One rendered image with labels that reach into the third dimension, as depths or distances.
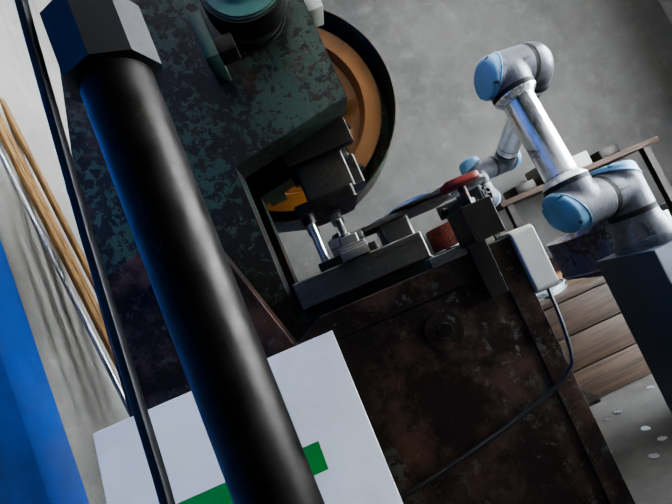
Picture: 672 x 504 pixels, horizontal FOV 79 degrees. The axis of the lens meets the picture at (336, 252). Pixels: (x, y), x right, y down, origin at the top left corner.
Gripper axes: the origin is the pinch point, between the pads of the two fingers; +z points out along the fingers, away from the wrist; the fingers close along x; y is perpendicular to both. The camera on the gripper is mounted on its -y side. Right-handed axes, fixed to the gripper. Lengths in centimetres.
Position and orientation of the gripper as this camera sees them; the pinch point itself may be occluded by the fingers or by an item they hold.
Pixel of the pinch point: (450, 202)
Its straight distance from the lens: 128.2
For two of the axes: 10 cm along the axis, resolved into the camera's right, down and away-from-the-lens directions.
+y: 7.2, -3.7, -5.9
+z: -5.9, 1.1, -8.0
